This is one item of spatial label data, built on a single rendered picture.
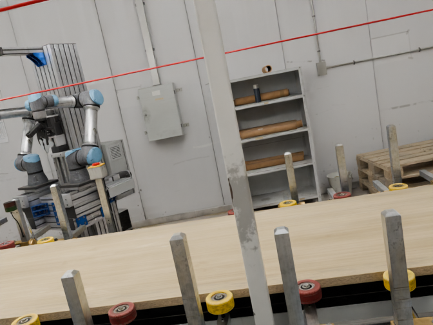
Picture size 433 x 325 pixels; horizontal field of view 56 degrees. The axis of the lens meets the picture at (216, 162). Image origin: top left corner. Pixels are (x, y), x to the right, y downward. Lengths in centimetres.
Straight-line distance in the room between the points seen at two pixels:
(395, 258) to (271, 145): 396
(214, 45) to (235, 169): 31
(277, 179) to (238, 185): 394
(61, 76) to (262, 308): 248
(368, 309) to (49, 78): 268
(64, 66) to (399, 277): 276
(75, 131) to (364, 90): 331
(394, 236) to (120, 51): 432
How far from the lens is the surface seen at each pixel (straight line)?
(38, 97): 268
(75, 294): 114
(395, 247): 102
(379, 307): 134
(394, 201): 183
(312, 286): 121
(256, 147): 488
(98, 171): 219
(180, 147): 491
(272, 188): 500
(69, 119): 321
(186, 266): 102
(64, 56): 330
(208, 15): 103
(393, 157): 212
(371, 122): 516
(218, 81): 102
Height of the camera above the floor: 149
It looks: 10 degrees down
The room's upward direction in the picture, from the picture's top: 11 degrees counter-clockwise
